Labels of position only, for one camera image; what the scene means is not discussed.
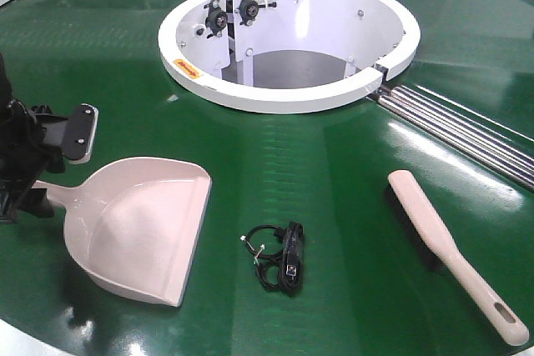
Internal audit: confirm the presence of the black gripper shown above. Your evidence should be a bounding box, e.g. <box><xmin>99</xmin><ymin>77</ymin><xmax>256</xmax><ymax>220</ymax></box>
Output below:
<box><xmin>1</xmin><ymin>99</ymin><xmax>98</xmax><ymax>224</ymax></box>

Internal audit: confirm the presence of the pink plastic dustpan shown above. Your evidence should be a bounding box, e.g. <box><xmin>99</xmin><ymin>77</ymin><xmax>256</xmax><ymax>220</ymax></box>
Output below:
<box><xmin>34</xmin><ymin>157</ymin><xmax>212</xmax><ymax>307</ymax></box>

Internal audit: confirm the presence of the black USB cable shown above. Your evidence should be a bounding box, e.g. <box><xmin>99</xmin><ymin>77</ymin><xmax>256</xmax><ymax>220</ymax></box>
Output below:
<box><xmin>240</xmin><ymin>221</ymin><xmax>306</xmax><ymax>298</ymax></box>

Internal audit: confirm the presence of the pink hand brush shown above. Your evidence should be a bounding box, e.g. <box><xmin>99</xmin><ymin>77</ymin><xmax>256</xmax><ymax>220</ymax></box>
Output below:
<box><xmin>387</xmin><ymin>170</ymin><xmax>530</xmax><ymax>346</ymax></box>

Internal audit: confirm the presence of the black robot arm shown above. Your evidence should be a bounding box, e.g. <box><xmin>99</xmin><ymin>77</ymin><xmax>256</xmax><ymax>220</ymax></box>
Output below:
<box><xmin>1</xmin><ymin>64</ymin><xmax>98</xmax><ymax>224</ymax></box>

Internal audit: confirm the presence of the green conveyor belt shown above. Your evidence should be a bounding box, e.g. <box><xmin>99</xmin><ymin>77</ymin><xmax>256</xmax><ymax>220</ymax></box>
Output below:
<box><xmin>1</xmin><ymin>0</ymin><xmax>533</xmax><ymax>355</ymax></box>

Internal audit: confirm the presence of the orange warning sticker front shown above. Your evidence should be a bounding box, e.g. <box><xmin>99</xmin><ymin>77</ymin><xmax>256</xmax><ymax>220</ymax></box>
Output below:
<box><xmin>174</xmin><ymin>58</ymin><xmax>201</xmax><ymax>79</ymax></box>

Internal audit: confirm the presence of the black bearing left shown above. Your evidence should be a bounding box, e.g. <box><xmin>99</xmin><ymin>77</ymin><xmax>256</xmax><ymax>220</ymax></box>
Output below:
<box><xmin>204</xmin><ymin>0</ymin><xmax>228</xmax><ymax>38</ymax></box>

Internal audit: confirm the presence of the black bearing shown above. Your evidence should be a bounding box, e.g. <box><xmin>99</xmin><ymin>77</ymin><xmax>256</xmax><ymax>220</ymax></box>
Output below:
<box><xmin>237</xmin><ymin>0</ymin><xmax>277</xmax><ymax>27</ymax></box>
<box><xmin>204</xmin><ymin>0</ymin><xmax>228</xmax><ymax>38</ymax></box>

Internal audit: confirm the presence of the black bearing right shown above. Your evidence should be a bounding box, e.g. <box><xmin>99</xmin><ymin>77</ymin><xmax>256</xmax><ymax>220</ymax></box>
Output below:
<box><xmin>237</xmin><ymin>0</ymin><xmax>277</xmax><ymax>27</ymax></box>

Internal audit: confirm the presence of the steel rollers right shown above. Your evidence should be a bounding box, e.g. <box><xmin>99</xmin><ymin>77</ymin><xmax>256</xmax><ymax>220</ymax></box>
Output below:
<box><xmin>368</xmin><ymin>85</ymin><xmax>533</xmax><ymax>191</ymax></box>

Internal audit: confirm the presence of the white central ring housing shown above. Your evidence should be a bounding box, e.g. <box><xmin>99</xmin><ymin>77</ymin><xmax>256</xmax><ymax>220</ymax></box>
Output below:
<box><xmin>158</xmin><ymin>0</ymin><xmax>421</xmax><ymax>114</ymax></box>

